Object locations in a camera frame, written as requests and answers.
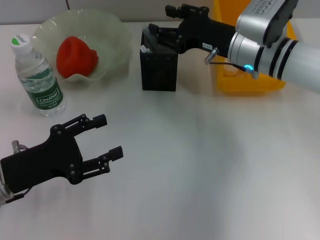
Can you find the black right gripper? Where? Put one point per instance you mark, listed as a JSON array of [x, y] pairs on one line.
[[205, 32]]

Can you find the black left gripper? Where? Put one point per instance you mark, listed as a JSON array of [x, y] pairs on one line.
[[42, 165]]

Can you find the grey marker pen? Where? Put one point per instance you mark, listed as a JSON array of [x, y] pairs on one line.
[[152, 42]]

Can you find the mint green utility knife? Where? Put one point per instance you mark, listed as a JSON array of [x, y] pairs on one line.
[[144, 49]]

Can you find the clear green-label water bottle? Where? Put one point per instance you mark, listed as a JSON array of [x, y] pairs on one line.
[[47, 97]]

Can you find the black mesh pen holder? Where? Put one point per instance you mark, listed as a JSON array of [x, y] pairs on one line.
[[158, 75]]

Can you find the pale green glass fruit plate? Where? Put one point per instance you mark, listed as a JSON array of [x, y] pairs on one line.
[[112, 37]]

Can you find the yellow plastic bin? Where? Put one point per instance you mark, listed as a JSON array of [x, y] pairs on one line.
[[240, 85]]

